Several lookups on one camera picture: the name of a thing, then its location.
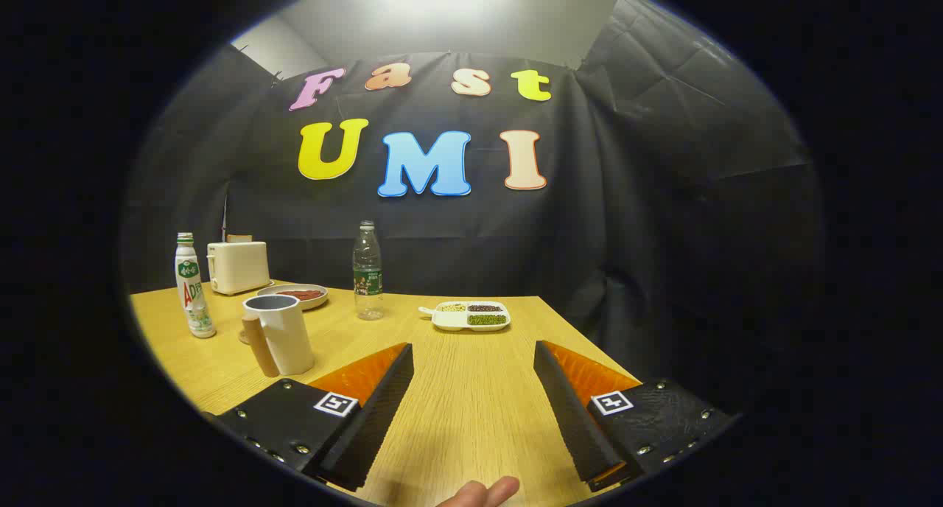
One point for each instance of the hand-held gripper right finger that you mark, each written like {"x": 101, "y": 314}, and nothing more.
{"x": 567, "y": 411}

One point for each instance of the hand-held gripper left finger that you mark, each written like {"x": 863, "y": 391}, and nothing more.
{"x": 383, "y": 411}

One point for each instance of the white juice bottle green label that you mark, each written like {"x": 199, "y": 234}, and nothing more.
{"x": 193, "y": 301}

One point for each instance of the clear plastic water bottle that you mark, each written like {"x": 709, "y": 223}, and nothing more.
{"x": 367, "y": 286}

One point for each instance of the wooden table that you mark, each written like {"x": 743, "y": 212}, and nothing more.
{"x": 471, "y": 389}

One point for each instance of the white divided dish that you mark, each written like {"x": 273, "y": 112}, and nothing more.
{"x": 471, "y": 328}

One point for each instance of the green mung beans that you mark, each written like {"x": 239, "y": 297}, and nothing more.
{"x": 487, "y": 320}

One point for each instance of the round white plate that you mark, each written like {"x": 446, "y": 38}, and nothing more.
{"x": 318, "y": 301}

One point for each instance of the dark red beans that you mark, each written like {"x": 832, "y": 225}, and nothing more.
{"x": 485, "y": 308}

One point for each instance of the red meat strips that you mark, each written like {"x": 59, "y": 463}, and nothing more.
{"x": 298, "y": 294}

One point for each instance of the cream white toaster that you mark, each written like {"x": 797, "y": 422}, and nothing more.
{"x": 239, "y": 267}

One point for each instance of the toasted bread slice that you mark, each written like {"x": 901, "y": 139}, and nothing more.
{"x": 239, "y": 239}

